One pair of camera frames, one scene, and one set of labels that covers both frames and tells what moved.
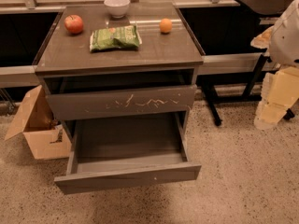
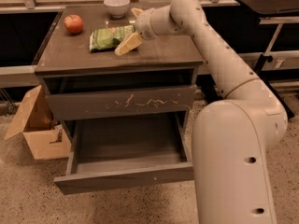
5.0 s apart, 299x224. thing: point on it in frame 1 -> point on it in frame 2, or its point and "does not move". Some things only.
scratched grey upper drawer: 119,103 does not move
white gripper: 285,42 -> 145,24
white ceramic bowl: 117,6 does not move
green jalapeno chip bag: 123,36 does not move
